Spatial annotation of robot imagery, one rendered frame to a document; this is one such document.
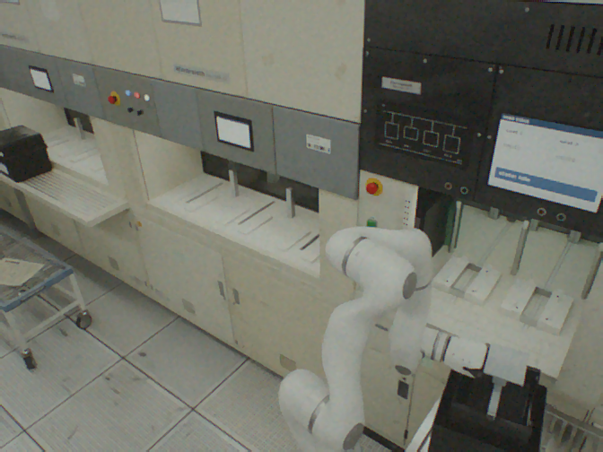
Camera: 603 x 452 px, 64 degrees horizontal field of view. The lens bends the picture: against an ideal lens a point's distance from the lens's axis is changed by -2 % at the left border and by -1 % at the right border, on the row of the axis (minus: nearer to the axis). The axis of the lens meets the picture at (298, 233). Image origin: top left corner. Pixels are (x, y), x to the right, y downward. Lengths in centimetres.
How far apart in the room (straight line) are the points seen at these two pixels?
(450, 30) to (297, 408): 103
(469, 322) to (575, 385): 40
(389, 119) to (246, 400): 172
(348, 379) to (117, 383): 201
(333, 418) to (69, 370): 222
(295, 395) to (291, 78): 104
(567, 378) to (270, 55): 140
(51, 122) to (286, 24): 273
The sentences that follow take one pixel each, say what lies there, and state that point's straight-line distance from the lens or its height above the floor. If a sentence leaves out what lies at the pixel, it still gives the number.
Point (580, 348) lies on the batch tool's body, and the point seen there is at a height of 106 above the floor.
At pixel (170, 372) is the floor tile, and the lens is 295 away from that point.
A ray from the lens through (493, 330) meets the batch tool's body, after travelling 191.
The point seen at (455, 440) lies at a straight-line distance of 154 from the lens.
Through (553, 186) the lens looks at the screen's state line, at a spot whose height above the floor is 151.
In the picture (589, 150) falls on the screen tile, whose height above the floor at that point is 163.
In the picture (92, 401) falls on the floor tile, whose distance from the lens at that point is 296.
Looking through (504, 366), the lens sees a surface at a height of 111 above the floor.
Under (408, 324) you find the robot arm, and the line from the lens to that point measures 135.
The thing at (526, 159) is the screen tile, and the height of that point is 157.
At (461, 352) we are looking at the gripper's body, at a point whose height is 111.
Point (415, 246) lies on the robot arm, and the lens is 116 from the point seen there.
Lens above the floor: 214
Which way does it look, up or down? 33 degrees down
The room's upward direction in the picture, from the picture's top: 2 degrees counter-clockwise
